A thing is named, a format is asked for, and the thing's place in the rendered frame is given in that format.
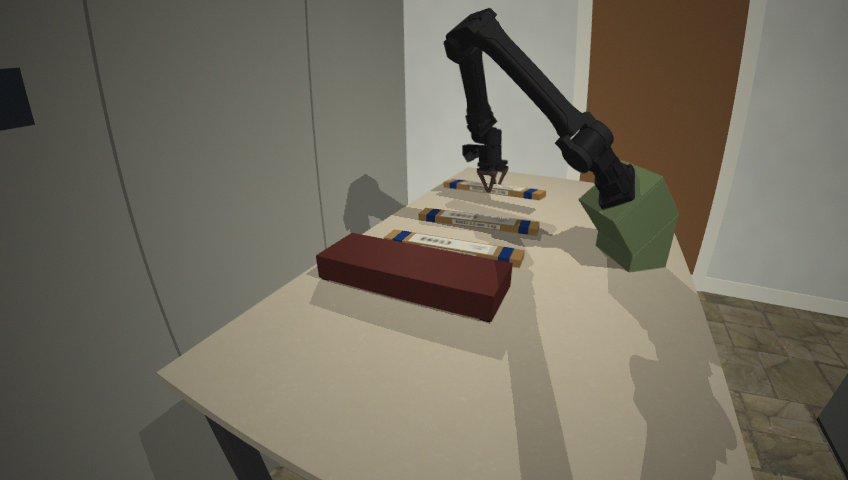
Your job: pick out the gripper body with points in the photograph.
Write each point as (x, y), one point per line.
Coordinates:
(495, 160)

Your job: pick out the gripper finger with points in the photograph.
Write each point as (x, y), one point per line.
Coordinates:
(502, 175)
(493, 175)

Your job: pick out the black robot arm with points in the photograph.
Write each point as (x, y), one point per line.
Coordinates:
(588, 150)

